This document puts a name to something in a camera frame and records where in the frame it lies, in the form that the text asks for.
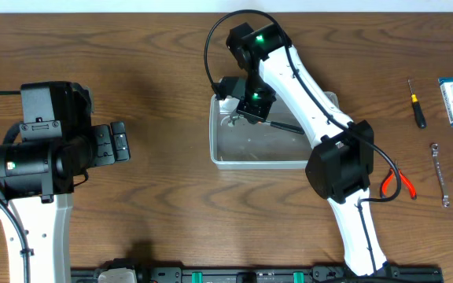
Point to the silver combination wrench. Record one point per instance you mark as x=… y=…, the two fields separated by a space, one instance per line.
x=443 y=186

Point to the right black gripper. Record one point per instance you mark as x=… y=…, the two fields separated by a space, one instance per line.
x=252 y=112

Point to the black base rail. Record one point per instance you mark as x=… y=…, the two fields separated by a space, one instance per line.
x=122 y=270

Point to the red handled pliers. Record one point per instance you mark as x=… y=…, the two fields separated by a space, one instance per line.
x=389 y=177

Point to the clear plastic container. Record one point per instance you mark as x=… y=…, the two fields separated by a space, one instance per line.
x=236 y=144

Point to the yellow black screwdriver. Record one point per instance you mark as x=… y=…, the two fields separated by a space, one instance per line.
x=418 y=113

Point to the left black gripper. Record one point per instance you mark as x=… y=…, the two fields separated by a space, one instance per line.
x=103 y=145

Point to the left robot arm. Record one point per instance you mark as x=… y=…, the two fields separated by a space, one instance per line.
x=36 y=187

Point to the small claw hammer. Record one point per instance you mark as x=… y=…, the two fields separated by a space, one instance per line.
x=278 y=125

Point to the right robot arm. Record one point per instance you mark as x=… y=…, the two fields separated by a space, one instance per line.
x=342 y=151

